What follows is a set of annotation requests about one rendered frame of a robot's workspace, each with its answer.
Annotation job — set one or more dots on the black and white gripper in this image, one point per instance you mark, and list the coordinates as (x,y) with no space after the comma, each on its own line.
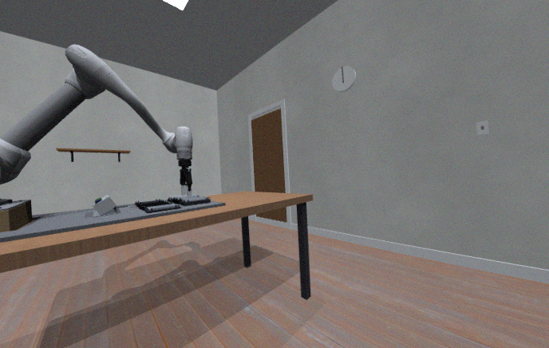
(186,177)

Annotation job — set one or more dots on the grey button panel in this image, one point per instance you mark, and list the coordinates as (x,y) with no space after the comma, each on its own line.
(104,205)

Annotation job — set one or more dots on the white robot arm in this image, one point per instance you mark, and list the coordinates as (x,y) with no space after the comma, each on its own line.
(80,84)

